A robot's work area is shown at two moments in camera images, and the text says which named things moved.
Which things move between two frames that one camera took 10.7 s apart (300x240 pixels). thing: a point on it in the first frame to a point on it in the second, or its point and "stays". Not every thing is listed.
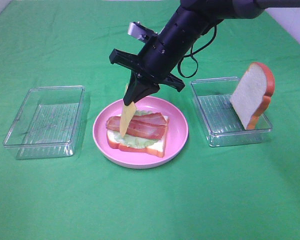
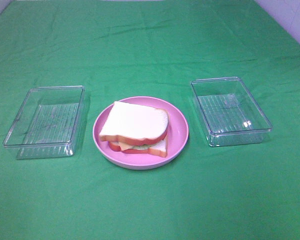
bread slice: [253, 95] to [134, 124]
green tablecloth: [259, 191] stays
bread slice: [157, 148] stays
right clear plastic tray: [220, 122] stays
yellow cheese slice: [127, 117] to [124, 146]
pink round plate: [178, 133] stays
